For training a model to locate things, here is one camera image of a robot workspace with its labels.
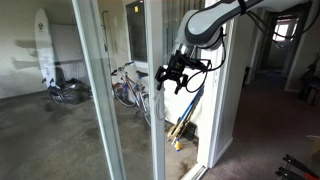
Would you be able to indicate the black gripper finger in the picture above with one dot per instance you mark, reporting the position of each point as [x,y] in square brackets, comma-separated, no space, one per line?
[161,76]
[181,83]

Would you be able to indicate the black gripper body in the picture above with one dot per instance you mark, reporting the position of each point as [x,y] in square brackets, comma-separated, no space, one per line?
[180,65]

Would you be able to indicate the white framed sliding glass door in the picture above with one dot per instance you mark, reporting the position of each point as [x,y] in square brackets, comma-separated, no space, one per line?
[156,50]

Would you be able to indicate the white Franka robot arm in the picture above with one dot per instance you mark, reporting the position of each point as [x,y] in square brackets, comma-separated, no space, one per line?
[206,26]

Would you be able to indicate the fixed glass door panel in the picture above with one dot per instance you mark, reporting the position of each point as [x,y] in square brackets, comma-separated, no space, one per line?
[102,100]

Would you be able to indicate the red bicycle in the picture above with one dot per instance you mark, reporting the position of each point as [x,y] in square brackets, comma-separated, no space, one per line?
[128,88]

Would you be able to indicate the black dustpan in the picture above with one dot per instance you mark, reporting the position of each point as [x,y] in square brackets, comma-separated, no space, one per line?
[190,131]

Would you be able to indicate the black bag pile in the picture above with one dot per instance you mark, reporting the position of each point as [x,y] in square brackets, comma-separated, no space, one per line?
[75,91]

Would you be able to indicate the bright hallway window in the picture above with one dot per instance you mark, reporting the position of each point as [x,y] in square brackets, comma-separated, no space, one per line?
[283,30]

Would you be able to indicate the white surfboard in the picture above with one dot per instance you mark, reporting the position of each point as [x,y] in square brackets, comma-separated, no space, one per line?
[45,50]

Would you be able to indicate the dark furniture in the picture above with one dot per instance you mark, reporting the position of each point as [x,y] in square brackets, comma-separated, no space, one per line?
[311,90]

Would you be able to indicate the black orange bar clamp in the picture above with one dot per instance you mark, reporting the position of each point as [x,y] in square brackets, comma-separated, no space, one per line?
[300,163]
[290,173]

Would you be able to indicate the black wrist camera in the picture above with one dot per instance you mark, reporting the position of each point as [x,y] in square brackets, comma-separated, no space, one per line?
[199,64]

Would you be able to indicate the dark window white frame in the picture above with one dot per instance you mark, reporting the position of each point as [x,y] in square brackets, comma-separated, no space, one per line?
[136,33]

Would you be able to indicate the thin grey wall pipe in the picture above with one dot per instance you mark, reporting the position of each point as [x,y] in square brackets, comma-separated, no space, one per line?
[107,46]

